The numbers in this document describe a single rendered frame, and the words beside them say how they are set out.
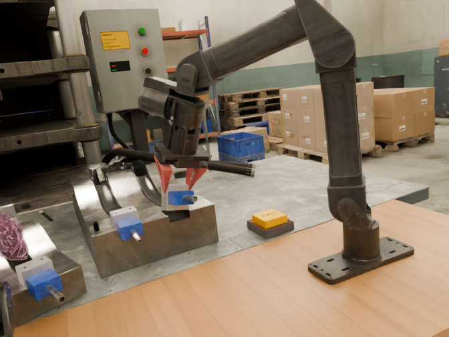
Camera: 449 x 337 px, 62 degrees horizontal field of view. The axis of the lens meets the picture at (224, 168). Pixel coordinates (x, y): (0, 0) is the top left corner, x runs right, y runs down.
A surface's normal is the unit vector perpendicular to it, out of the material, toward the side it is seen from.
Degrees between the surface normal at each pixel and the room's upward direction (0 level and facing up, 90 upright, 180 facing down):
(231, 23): 90
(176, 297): 0
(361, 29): 90
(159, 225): 90
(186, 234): 90
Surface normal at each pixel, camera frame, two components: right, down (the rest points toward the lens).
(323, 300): -0.11, -0.97
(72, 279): 0.69, 0.09
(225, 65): -0.14, 0.25
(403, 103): 0.46, 0.16
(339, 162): -0.40, 0.11
